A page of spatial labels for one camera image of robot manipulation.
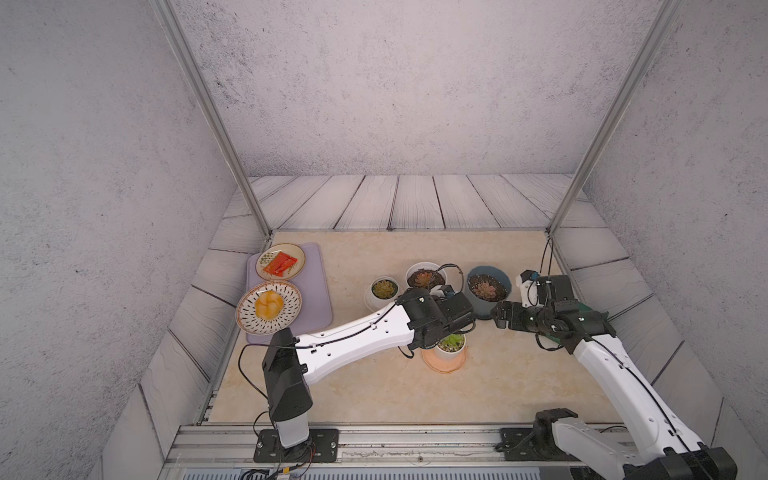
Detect left metal frame post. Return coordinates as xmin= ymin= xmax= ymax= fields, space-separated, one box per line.
xmin=150 ymin=0 xmax=274 ymax=243

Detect metal frame post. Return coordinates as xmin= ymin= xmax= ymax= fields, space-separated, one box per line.
xmin=546 ymin=0 xmax=684 ymax=240
xmin=150 ymin=0 xmax=274 ymax=243

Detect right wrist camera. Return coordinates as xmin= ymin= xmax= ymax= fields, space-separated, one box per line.
xmin=516 ymin=270 xmax=540 ymax=308

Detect patterned white bowl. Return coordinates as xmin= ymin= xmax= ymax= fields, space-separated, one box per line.
xmin=236 ymin=281 xmax=302 ymax=336

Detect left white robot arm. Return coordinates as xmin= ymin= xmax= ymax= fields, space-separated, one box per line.
xmin=261 ymin=288 xmax=476 ymax=450

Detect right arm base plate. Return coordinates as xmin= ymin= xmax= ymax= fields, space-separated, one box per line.
xmin=494 ymin=427 xmax=541 ymax=461

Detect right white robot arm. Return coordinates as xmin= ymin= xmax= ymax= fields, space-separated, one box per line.
xmin=491 ymin=270 xmax=738 ymax=479

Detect white saucer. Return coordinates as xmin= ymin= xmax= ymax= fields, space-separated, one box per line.
xmin=363 ymin=281 xmax=407 ymax=316

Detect right metal frame post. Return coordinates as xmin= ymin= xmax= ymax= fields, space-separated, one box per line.
xmin=546 ymin=0 xmax=684 ymax=240

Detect lavender placemat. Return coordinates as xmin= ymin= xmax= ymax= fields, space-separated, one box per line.
xmin=246 ymin=242 xmax=333 ymax=344

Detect large white succulent pot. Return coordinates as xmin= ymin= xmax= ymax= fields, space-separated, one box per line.
xmin=405 ymin=262 xmax=448 ymax=292

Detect beige plate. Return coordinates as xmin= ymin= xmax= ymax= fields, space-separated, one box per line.
xmin=254 ymin=243 xmax=306 ymax=280

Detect small white succulent pot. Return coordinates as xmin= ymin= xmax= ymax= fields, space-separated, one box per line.
xmin=368 ymin=276 xmax=401 ymax=311

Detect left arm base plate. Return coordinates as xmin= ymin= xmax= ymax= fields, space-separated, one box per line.
xmin=253 ymin=428 xmax=339 ymax=464

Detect blue-grey succulent pot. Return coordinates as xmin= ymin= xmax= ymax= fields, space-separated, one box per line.
xmin=466 ymin=265 xmax=512 ymax=320

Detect terracotta saucer front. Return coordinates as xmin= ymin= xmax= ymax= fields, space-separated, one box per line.
xmin=421 ymin=347 xmax=468 ymax=373

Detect yellow dumplings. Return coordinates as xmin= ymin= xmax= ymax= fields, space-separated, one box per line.
xmin=254 ymin=290 xmax=284 ymax=322

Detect white pot green succulent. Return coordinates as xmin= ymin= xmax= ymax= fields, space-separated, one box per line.
xmin=433 ymin=333 xmax=466 ymax=362

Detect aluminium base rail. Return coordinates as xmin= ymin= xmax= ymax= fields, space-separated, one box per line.
xmin=160 ymin=424 xmax=598 ymax=479

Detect red food sticks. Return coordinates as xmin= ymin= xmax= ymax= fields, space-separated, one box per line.
xmin=263 ymin=251 xmax=298 ymax=277

